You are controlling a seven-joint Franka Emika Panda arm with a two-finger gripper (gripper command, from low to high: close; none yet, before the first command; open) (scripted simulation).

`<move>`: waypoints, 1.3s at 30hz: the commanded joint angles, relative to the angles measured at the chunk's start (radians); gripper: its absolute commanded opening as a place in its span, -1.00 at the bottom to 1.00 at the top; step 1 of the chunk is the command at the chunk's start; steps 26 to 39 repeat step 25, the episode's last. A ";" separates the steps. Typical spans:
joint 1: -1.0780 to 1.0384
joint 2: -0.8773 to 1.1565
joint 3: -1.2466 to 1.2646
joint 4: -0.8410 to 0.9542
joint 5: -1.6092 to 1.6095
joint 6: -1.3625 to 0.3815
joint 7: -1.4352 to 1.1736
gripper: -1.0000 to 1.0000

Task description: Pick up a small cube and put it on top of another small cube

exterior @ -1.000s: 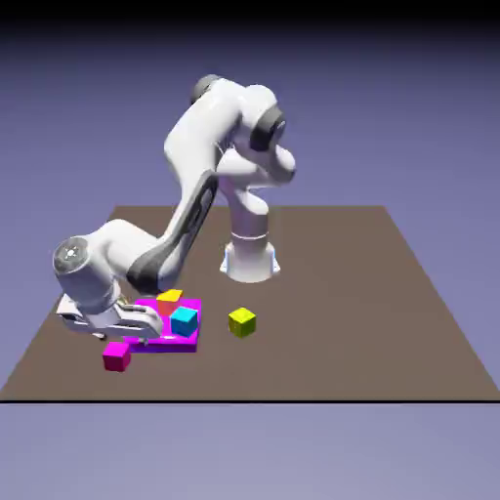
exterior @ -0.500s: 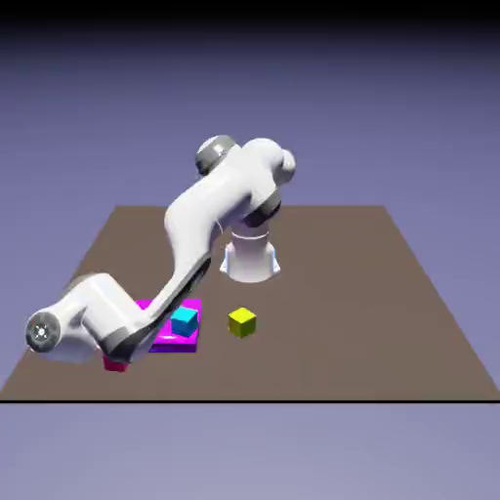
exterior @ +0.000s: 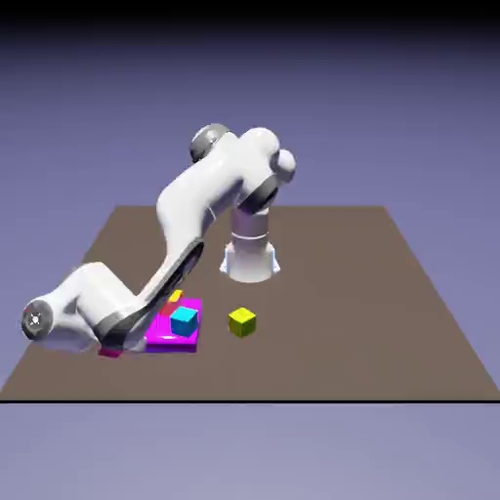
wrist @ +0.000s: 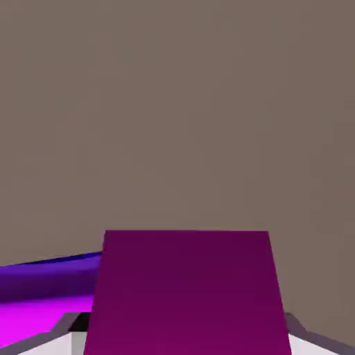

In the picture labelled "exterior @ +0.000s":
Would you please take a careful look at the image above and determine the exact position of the small yellow cube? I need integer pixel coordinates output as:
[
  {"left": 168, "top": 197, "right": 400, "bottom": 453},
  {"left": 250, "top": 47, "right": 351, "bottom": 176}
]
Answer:
[{"left": 228, "top": 307, "right": 258, "bottom": 339}]

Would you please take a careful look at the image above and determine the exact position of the small orange cube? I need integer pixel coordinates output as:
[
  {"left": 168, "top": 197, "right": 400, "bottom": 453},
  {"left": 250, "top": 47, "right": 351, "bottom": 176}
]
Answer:
[{"left": 161, "top": 289, "right": 185, "bottom": 316}]

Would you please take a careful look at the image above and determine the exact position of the small cyan cube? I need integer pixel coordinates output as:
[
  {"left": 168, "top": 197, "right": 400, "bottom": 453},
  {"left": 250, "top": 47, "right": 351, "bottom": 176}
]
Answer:
[{"left": 169, "top": 306, "right": 199, "bottom": 339}]

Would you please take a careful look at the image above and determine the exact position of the large magenta box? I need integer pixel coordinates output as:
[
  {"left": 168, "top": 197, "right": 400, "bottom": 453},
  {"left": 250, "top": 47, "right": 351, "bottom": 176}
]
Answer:
[{"left": 143, "top": 298, "right": 203, "bottom": 354}]

